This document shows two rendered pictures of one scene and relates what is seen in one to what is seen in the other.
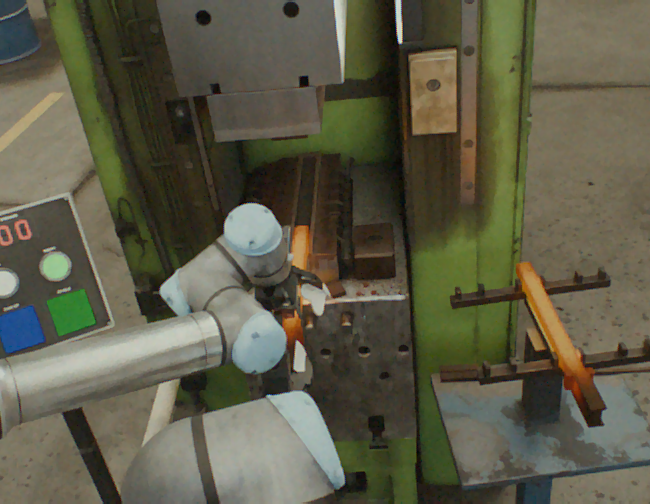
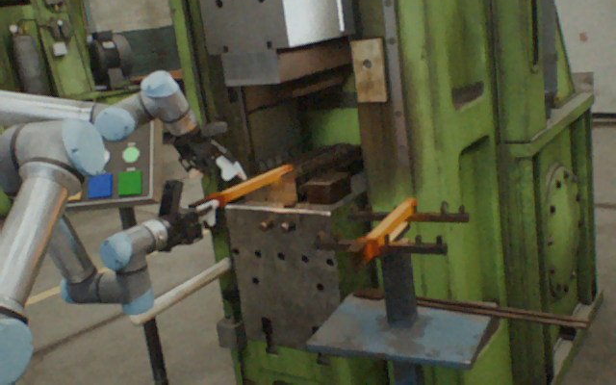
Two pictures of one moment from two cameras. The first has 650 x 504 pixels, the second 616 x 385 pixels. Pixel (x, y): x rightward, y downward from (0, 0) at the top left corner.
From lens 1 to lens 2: 1.16 m
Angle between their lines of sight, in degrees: 34
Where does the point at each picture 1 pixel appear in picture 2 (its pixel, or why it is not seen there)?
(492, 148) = (417, 119)
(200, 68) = (218, 36)
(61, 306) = (125, 177)
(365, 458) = (314, 372)
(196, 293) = not seen: hidden behind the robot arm
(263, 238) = (154, 85)
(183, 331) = (71, 103)
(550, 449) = (386, 340)
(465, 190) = (400, 153)
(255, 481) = (32, 144)
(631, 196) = not seen: outside the picture
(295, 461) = (54, 139)
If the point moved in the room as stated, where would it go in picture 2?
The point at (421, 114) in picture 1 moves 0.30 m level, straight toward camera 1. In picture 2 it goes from (361, 86) to (298, 106)
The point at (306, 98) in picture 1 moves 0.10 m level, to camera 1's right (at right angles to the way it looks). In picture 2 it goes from (270, 57) to (302, 54)
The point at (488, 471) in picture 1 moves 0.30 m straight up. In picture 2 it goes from (330, 341) to (314, 223)
